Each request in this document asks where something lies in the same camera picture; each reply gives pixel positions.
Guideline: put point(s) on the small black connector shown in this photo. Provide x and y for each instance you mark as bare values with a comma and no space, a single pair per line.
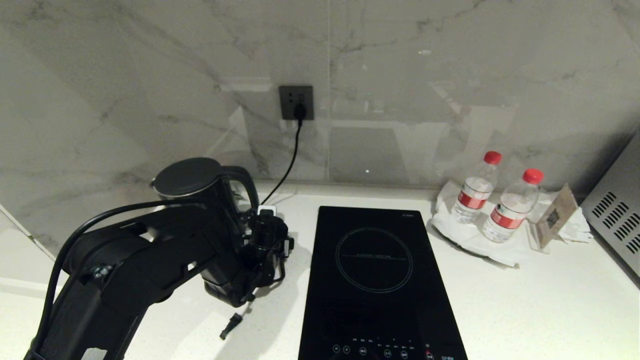
230,327

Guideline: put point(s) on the black induction cooktop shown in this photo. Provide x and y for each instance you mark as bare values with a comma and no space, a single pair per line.
375,305

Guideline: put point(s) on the brown QR code card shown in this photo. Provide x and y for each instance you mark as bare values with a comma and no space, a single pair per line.
554,217

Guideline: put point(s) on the silver vented appliance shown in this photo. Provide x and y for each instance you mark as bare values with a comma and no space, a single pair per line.
617,205

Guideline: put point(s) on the red-capped water bottle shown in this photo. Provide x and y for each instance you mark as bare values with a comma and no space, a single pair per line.
507,215
475,197

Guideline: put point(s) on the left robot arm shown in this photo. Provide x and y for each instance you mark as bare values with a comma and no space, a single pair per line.
125,265

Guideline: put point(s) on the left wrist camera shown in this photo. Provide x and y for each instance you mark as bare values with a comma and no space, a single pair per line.
266,209

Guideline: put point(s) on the black kettle lid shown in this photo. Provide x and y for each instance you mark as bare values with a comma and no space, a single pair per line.
187,176

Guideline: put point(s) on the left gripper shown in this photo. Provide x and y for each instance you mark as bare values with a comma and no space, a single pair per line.
267,240

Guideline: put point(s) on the dark grey wall socket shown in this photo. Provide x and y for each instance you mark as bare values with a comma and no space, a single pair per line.
289,97

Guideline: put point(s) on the white cloth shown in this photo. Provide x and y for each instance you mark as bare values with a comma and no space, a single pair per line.
465,239

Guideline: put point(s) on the black electric kettle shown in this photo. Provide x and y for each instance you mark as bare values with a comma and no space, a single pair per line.
220,192

